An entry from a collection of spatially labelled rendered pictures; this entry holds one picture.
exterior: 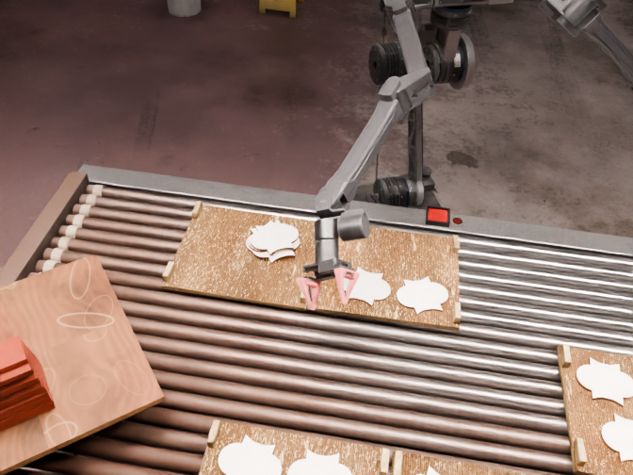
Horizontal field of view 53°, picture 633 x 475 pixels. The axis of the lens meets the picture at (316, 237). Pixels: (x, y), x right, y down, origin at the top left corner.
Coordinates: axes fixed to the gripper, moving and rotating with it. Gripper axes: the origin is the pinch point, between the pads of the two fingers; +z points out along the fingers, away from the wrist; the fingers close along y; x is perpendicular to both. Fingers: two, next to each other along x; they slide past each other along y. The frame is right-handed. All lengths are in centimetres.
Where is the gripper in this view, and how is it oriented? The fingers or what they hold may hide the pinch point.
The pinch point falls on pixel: (328, 303)
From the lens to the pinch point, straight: 144.2
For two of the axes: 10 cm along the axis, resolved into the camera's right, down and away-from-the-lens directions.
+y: -7.4, 2.1, 6.4
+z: 0.1, 9.5, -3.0
